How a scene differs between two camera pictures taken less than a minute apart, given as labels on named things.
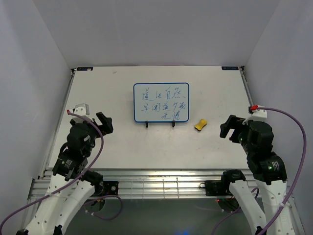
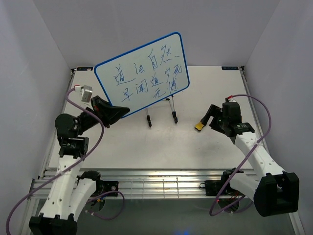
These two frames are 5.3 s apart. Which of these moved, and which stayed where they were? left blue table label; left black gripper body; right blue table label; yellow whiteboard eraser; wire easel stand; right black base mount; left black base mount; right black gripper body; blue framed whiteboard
Moved: left black gripper body; wire easel stand; right black gripper body; blue framed whiteboard
Stayed: yellow whiteboard eraser; left black base mount; right blue table label; right black base mount; left blue table label
